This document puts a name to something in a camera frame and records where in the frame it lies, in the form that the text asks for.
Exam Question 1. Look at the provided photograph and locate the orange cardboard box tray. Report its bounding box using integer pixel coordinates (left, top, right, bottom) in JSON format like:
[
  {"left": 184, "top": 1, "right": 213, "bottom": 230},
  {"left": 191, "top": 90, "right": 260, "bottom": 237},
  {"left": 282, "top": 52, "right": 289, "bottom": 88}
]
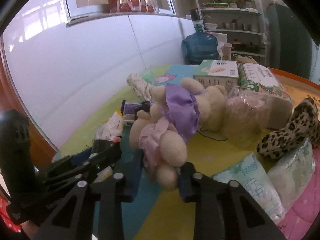
[{"left": 269, "top": 67, "right": 320, "bottom": 108}]

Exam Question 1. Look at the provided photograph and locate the floral tissue pack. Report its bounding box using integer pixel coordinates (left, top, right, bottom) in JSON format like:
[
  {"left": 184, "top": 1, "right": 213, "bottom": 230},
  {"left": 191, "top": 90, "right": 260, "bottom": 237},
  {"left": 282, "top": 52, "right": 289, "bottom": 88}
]
[{"left": 237, "top": 62, "right": 295, "bottom": 130}]

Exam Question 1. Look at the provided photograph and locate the black refrigerator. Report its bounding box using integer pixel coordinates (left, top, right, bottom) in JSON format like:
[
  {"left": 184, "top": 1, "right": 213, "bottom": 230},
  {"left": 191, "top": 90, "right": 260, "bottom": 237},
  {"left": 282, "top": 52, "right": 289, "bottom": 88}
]
[{"left": 267, "top": 4, "right": 312, "bottom": 79}]

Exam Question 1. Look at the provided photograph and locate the green tissue pack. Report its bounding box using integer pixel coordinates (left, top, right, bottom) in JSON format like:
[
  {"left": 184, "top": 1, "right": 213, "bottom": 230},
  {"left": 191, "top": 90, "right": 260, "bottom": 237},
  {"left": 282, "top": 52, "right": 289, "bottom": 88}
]
[
  {"left": 267, "top": 138, "right": 315, "bottom": 212},
  {"left": 212, "top": 153, "right": 285, "bottom": 224}
]

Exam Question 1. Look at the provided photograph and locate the clear bagged plush item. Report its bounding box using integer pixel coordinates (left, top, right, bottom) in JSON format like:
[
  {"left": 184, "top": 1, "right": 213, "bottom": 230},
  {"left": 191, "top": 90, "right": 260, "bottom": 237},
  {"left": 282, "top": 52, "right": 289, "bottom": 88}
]
[{"left": 222, "top": 87, "right": 271, "bottom": 150}]

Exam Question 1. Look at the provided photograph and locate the colourful cartoon quilt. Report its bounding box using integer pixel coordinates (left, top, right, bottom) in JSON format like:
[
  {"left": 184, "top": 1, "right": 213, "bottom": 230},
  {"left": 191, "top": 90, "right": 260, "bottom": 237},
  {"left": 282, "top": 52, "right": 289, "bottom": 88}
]
[{"left": 58, "top": 64, "right": 319, "bottom": 239}]

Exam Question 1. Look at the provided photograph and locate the leopard print cloth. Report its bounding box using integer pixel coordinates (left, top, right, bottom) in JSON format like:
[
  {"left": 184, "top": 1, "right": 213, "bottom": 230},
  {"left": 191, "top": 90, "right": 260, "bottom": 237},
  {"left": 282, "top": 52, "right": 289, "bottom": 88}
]
[{"left": 256, "top": 97, "right": 319, "bottom": 159}]

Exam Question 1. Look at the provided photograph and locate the teddy bear pink dress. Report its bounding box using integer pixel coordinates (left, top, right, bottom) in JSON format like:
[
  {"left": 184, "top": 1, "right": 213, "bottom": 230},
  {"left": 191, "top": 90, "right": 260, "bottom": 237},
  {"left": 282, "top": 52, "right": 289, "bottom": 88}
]
[{"left": 129, "top": 110, "right": 188, "bottom": 191}]

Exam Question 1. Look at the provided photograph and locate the white snack packet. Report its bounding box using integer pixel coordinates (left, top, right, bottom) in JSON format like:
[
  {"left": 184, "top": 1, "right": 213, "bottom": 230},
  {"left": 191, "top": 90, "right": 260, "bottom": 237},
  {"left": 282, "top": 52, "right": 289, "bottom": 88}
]
[{"left": 95, "top": 108, "right": 123, "bottom": 142}]

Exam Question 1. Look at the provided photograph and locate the grey metal shelf unit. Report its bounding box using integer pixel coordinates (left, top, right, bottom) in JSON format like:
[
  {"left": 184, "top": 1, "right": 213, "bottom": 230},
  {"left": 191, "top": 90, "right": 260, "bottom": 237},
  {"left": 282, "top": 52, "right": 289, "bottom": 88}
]
[{"left": 195, "top": 0, "right": 268, "bottom": 64}]

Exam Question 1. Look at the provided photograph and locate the rolled patterned cloth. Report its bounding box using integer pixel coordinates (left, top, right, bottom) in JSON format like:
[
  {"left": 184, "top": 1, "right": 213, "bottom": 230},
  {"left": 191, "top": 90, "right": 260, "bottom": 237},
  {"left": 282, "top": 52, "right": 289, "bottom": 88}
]
[{"left": 126, "top": 73, "right": 153, "bottom": 101}]

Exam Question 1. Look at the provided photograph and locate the teddy bear purple dress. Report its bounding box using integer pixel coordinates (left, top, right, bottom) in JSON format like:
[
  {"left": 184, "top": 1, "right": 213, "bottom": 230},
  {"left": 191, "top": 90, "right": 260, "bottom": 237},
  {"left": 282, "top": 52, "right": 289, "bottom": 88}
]
[{"left": 149, "top": 76, "right": 228, "bottom": 143}]

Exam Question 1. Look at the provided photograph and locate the blue water jug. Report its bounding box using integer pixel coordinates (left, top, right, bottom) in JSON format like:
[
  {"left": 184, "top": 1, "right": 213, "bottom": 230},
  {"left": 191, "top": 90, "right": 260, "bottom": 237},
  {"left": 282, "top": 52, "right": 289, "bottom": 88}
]
[{"left": 182, "top": 21, "right": 219, "bottom": 65}]

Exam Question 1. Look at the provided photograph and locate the green white tissue box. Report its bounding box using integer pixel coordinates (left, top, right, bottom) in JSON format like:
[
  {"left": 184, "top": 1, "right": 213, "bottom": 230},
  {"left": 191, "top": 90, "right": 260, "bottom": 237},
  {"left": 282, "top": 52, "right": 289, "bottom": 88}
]
[{"left": 193, "top": 60, "right": 239, "bottom": 93}]

